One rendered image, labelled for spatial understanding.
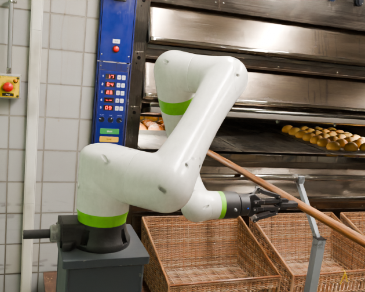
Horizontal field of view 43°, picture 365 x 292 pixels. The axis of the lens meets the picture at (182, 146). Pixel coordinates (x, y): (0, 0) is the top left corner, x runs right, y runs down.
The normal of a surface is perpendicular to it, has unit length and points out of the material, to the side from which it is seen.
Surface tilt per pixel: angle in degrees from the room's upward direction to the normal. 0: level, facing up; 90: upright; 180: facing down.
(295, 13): 90
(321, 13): 90
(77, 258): 0
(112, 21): 90
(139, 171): 60
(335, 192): 70
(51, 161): 90
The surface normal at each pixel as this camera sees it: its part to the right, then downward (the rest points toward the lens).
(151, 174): -0.31, -0.36
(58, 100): 0.32, 0.23
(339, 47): 0.34, -0.12
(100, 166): -0.34, 0.06
